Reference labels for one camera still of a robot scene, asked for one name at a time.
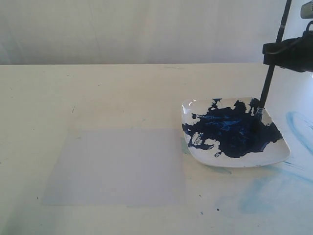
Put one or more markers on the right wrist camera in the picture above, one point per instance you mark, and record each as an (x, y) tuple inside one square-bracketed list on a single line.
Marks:
[(307, 11)]

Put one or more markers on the white square paint plate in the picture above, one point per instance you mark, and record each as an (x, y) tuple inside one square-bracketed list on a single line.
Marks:
[(232, 132)]

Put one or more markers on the white sheet of paper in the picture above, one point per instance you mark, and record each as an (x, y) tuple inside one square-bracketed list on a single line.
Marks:
[(132, 167)]

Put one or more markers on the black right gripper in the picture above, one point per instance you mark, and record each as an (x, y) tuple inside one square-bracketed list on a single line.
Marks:
[(295, 54)]

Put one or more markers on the black paintbrush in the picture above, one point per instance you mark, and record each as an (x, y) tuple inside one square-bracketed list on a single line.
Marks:
[(266, 83)]

